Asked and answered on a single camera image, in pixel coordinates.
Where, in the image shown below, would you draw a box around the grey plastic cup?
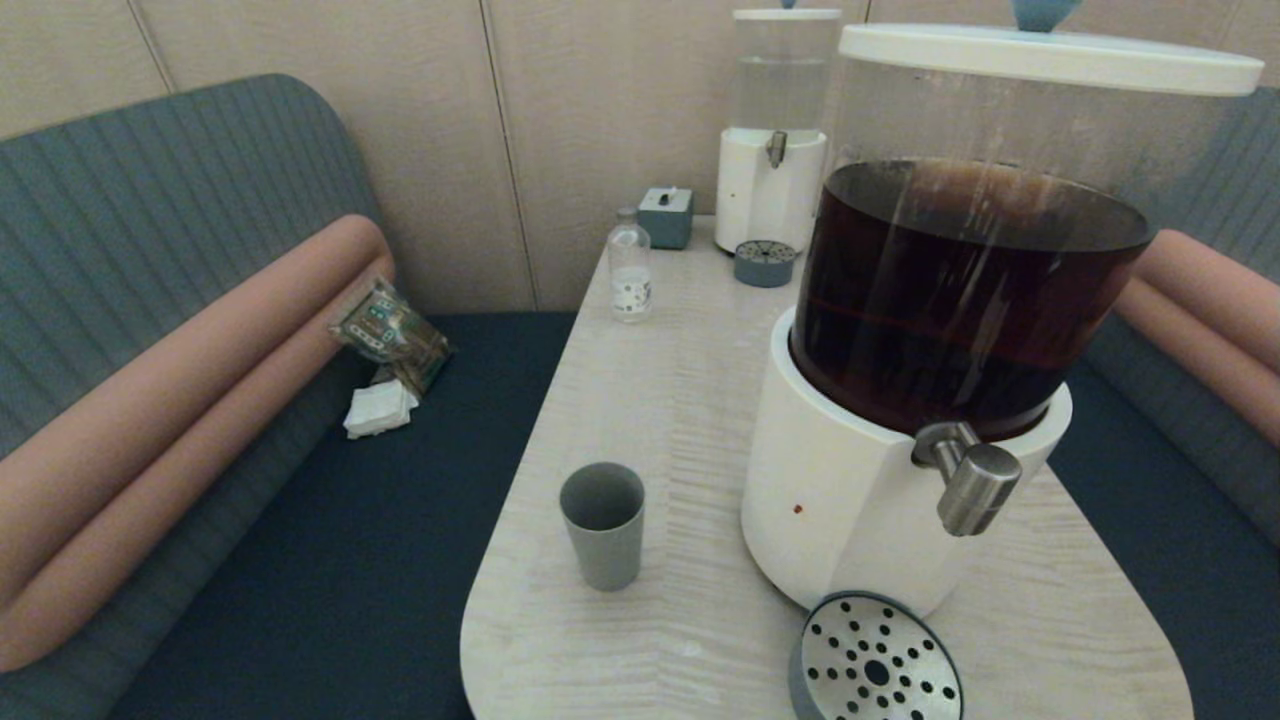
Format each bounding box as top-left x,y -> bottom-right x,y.
559,462 -> 646,592

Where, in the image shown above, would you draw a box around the large steel dispenser tap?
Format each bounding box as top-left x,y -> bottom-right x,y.
911,421 -> 1023,538

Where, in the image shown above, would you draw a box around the clear plastic bottle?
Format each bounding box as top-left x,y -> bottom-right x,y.
608,207 -> 653,323

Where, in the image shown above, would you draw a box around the grey tissue box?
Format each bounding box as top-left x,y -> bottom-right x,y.
637,187 -> 694,250

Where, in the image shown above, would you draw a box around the small grey drip tray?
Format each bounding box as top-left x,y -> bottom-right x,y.
734,240 -> 798,289

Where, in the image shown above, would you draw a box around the small dispenser with clear water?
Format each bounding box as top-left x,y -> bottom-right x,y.
715,18 -> 841,255

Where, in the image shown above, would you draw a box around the large dispenser with brown tea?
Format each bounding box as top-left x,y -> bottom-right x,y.
741,55 -> 1241,619

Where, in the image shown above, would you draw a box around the green printed snack packet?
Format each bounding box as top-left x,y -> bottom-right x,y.
330,277 -> 453,398

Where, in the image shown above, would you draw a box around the white folded napkins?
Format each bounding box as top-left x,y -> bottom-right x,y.
343,380 -> 420,440

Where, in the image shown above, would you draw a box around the dark blue bench seat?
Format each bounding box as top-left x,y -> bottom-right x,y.
1045,360 -> 1280,720
110,312 -> 579,720

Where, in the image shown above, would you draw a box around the small white dispenser lid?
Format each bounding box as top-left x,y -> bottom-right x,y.
733,0 -> 843,23

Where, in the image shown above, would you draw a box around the large perforated steel drip tray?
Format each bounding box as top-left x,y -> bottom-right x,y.
789,592 -> 965,720

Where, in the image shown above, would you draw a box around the pink bolster cushion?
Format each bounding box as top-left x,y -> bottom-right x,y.
1115,278 -> 1280,446
0,214 -> 391,606
1135,230 -> 1280,376
0,255 -> 396,673

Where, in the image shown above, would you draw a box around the large white dispenser lid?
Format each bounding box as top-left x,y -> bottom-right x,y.
838,0 -> 1266,98

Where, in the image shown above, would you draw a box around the grey-blue ribbed bench backrest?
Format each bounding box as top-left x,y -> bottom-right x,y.
1085,85 -> 1280,546
0,73 -> 391,720

